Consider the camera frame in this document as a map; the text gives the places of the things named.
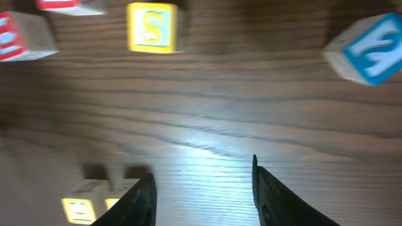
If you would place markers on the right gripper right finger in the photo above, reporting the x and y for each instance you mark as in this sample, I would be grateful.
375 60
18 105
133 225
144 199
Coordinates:
277 205

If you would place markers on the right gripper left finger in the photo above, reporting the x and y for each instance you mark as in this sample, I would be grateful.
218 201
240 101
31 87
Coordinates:
137 207

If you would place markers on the yellow O block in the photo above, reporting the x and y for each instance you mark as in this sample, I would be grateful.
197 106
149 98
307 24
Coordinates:
113 196

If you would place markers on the yellow C block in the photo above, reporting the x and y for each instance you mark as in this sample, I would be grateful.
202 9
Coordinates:
85 203

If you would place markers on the blue 2 block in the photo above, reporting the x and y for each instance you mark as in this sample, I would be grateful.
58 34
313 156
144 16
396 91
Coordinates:
369 51

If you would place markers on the yellow S block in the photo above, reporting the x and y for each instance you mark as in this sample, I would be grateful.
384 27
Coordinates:
154 27

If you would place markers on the red U block centre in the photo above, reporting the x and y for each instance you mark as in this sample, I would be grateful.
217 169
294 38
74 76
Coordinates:
25 37

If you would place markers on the red I block centre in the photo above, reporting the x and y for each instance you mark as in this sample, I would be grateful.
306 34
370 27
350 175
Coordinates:
73 7

